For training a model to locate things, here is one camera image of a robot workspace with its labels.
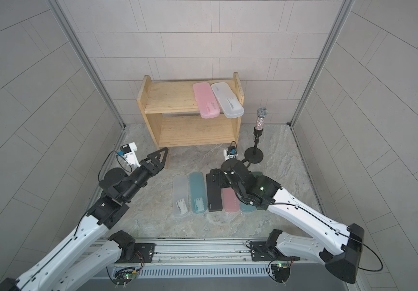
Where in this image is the pink pencil case top shelf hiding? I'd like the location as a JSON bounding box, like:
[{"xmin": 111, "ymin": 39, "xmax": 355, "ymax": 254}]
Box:
[{"xmin": 193, "ymin": 82, "xmax": 220, "ymax": 119}]

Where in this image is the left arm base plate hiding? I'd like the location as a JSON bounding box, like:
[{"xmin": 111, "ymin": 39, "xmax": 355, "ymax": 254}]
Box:
[{"xmin": 116, "ymin": 243, "xmax": 156, "ymax": 264}]

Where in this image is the wooden two-tier shelf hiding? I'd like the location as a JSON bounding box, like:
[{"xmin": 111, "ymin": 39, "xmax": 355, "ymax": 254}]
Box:
[{"xmin": 136, "ymin": 75, "xmax": 242, "ymax": 149}]

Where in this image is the light teal pencil case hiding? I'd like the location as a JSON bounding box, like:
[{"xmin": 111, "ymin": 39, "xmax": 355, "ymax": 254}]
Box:
[{"xmin": 188, "ymin": 172, "xmax": 207, "ymax": 213}]

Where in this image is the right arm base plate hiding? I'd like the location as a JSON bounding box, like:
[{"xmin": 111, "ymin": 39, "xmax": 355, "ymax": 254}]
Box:
[{"xmin": 245, "ymin": 240, "xmax": 301, "ymax": 262}]

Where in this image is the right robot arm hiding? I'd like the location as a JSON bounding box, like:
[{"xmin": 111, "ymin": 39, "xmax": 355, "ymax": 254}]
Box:
[{"xmin": 207, "ymin": 158, "xmax": 366, "ymax": 284}]

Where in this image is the frosted white pencil case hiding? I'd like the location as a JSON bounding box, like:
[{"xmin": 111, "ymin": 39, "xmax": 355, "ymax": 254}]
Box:
[{"xmin": 211, "ymin": 82, "xmax": 244, "ymax": 119}]

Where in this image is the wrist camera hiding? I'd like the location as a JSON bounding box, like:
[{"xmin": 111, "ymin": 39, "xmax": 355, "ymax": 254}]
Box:
[
  {"xmin": 119, "ymin": 143, "xmax": 141, "ymax": 170},
  {"xmin": 224, "ymin": 145, "xmax": 238, "ymax": 161}
]

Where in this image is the black pencil case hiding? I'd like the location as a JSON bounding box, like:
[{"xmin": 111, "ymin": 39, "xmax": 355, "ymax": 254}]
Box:
[{"xmin": 206, "ymin": 173, "xmax": 223, "ymax": 212}]

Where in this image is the blue-grey pencil case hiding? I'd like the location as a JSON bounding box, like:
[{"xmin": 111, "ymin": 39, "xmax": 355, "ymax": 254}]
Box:
[{"xmin": 239, "ymin": 202, "xmax": 256, "ymax": 213}]

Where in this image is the white translucent pencil case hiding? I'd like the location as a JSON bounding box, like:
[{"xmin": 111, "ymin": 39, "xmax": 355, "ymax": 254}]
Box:
[{"xmin": 172, "ymin": 175, "xmax": 191, "ymax": 218}]

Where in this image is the glitter microphone on stand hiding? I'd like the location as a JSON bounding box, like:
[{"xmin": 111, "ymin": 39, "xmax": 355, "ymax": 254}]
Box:
[{"xmin": 244, "ymin": 107, "xmax": 267, "ymax": 164}]

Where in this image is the right circuit board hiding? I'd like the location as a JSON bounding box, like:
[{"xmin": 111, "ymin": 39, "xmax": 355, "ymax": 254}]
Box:
[{"xmin": 268, "ymin": 264, "xmax": 291, "ymax": 284}]

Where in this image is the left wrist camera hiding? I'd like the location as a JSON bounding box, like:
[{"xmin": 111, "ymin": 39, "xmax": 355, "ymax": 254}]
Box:
[{"xmin": 119, "ymin": 143, "xmax": 141, "ymax": 170}]

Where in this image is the left circuit board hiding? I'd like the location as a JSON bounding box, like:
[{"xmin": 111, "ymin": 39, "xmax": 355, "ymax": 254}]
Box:
[{"xmin": 114, "ymin": 267, "xmax": 139, "ymax": 288}]

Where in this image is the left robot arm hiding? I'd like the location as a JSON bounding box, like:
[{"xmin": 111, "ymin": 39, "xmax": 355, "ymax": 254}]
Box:
[{"xmin": 0, "ymin": 143, "xmax": 169, "ymax": 291}]

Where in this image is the aluminium mounting rail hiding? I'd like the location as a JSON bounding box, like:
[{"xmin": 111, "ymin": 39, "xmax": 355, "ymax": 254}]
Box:
[{"xmin": 47, "ymin": 238, "xmax": 352, "ymax": 270}]

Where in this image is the circuit board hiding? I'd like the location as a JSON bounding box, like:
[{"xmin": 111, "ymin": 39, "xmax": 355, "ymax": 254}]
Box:
[
  {"xmin": 114, "ymin": 267, "xmax": 139, "ymax": 288},
  {"xmin": 268, "ymin": 264, "xmax": 291, "ymax": 284}
]

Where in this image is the pink pencil case shelf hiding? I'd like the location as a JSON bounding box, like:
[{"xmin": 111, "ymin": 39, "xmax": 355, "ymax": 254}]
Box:
[
  {"xmin": 193, "ymin": 82, "xmax": 220, "ymax": 119},
  {"xmin": 221, "ymin": 188, "xmax": 240, "ymax": 213}
]

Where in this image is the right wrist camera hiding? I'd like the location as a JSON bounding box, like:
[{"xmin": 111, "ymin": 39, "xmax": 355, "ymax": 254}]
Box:
[{"xmin": 224, "ymin": 145, "xmax": 238, "ymax": 161}]

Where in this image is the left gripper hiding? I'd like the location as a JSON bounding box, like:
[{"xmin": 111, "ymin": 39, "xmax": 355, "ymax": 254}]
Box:
[{"xmin": 121, "ymin": 149, "xmax": 168, "ymax": 203}]

